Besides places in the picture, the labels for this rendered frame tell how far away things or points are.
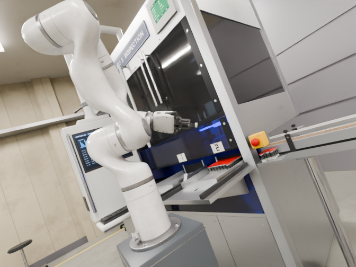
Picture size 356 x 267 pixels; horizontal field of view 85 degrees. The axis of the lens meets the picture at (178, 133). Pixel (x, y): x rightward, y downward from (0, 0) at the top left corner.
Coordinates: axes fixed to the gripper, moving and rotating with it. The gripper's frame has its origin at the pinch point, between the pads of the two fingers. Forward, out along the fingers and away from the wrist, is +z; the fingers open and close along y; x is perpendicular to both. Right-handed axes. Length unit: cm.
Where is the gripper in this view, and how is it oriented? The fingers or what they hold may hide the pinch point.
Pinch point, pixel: (185, 124)
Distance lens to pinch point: 91.2
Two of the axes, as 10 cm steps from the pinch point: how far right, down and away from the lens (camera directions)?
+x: -1.2, 5.7, -8.1
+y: -0.2, 8.2, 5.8
